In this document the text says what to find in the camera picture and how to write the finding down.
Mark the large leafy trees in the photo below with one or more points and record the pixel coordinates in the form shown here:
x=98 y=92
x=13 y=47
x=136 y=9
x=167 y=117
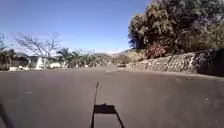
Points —
x=173 y=23

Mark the dry distant hill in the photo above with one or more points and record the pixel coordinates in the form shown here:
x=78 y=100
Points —
x=128 y=53

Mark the dark green trees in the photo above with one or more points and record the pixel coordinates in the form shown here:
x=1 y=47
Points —
x=4 y=58

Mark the white low building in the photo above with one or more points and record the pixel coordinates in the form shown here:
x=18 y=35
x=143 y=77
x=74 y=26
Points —
x=37 y=62

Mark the bare branching tree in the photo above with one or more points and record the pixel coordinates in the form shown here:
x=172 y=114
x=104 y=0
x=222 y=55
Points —
x=43 y=52

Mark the row of palm trees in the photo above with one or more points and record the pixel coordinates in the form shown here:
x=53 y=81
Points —
x=66 y=57

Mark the rough stone wall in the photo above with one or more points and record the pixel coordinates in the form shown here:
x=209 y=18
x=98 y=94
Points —
x=173 y=62

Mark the grey asphalt road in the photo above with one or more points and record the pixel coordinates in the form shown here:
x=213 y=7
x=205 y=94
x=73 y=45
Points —
x=50 y=96

